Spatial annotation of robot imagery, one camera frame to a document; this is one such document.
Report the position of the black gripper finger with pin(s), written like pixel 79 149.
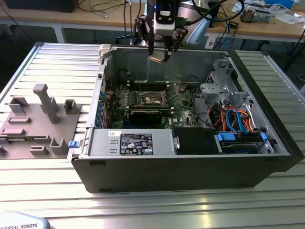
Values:
pixel 144 28
pixel 179 35

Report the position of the silver green CPU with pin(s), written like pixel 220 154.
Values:
pixel 156 56

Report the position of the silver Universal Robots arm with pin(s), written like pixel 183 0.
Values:
pixel 200 31

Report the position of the RAM slot with white latches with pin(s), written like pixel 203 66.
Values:
pixel 134 82
pixel 172 111
pixel 172 108
pixel 134 86

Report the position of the black RAM slot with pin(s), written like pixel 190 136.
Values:
pixel 134 84
pixel 134 88

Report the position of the CPU socket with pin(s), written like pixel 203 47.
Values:
pixel 150 99

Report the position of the black upright box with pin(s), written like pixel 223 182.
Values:
pixel 214 12

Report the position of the coin cell battery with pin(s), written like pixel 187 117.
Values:
pixel 182 89

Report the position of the small black box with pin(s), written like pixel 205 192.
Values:
pixel 233 24

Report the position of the wooden desk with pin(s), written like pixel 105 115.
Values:
pixel 83 17
pixel 262 29

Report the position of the metal drive cage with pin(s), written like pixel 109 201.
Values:
pixel 212 91

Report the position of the green motherboard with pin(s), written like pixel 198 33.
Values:
pixel 183 112

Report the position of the grey electronic device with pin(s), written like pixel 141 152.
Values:
pixel 262 16

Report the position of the black graphics card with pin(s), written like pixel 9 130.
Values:
pixel 145 118

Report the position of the black optical drive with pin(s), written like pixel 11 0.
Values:
pixel 193 140

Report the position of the blue cardboard box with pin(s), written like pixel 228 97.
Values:
pixel 281 3

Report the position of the white papers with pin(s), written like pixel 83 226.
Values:
pixel 288 17

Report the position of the black flat box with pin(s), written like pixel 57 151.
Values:
pixel 35 6

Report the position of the blue disk carrier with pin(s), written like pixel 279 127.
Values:
pixel 225 138

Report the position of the silver power supply unit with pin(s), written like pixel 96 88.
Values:
pixel 104 143

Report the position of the hard disk drive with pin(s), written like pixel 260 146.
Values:
pixel 240 148

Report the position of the blue case latch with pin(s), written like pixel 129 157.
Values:
pixel 73 144

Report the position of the black open PC case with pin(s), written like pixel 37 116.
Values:
pixel 166 174

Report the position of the grey parts rack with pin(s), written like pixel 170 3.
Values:
pixel 35 124

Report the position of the pale blue teach pendant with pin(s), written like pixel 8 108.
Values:
pixel 23 225

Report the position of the white camera, black face plate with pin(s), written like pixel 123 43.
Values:
pixel 164 28

